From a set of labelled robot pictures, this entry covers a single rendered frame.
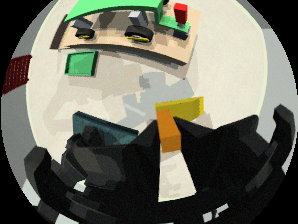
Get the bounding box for green tray walls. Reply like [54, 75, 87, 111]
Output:
[64, 49, 98, 76]

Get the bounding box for green tray floor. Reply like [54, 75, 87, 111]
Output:
[68, 52, 94, 75]

